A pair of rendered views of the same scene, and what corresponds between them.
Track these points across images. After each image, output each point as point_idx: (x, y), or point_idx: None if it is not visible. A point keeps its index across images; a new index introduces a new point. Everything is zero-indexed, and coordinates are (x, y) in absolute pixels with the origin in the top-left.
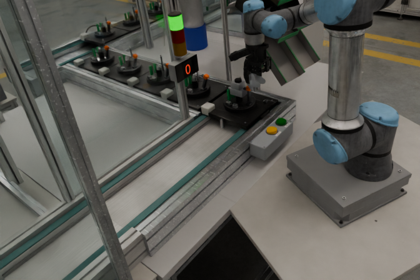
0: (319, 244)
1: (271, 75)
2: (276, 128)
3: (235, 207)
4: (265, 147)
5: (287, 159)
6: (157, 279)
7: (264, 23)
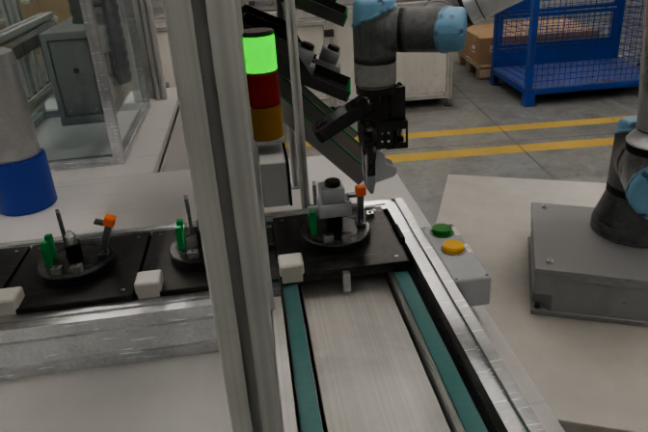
0: None
1: (262, 197)
2: (456, 240)
3: (560, 409)
4: (488, 274)
5: (537, 276)
6: None
7: (442, 22)
